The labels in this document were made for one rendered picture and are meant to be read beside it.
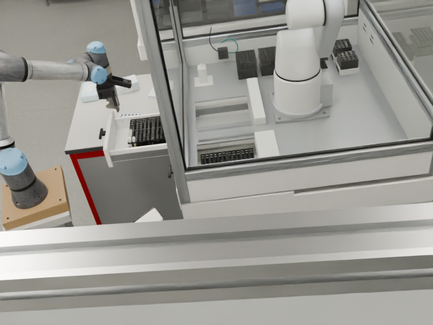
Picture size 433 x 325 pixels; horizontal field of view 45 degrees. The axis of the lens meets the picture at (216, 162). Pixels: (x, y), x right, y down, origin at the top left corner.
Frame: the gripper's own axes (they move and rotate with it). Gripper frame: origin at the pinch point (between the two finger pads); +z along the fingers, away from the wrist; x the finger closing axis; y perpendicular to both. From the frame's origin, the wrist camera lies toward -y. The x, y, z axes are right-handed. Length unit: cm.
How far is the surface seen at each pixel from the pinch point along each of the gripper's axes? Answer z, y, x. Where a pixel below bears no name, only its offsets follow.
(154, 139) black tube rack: -2.0, -16.4, 32.9
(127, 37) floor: 91, 15, -253
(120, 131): 4.4, 0.2, 14.0
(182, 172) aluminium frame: -22, -28, 80
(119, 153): -0.2, -0.4, 35.6
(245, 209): 0, -48, 82
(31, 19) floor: 91, 119, -335
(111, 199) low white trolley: 50, 17, 11
